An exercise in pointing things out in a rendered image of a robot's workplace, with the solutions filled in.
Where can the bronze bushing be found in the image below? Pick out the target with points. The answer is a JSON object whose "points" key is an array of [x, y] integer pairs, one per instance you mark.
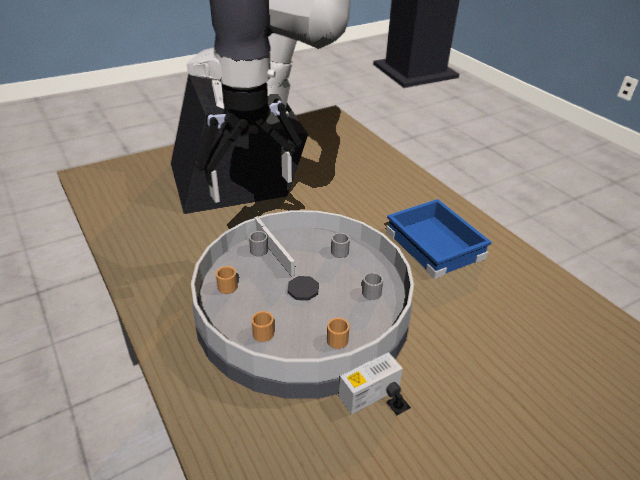
{"points": [[229, 284], [337, 340], [262, 333]]}

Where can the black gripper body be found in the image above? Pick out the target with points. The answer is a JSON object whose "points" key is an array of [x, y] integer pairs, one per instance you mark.
{"points": [[246, 104]]}

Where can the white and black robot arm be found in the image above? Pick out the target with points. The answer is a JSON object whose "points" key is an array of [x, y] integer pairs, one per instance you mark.
{"points": [[251, 32]]}

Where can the blue plastic crate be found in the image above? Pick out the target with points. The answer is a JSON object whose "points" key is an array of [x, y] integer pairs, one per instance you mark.
{"points": [[439, 239]]}

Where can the grey metal bushing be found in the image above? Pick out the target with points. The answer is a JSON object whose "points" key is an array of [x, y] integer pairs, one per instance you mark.
{"points": [[372, 288], [340, 245], [258, 241]]}

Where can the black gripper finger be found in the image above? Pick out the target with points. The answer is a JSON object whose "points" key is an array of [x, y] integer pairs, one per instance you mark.
{"points": [[288, 146], [204, 152]]}

